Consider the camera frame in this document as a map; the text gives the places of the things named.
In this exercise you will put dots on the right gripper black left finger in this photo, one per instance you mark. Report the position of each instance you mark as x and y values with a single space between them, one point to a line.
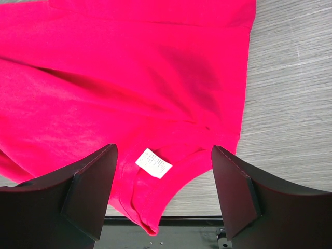
62 209

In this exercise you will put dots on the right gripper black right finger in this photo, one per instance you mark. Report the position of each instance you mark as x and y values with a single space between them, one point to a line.
261 210

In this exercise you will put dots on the red t shirt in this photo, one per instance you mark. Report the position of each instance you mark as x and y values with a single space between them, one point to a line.
164 81

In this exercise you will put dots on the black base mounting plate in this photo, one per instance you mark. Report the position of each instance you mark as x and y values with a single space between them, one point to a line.
175 232

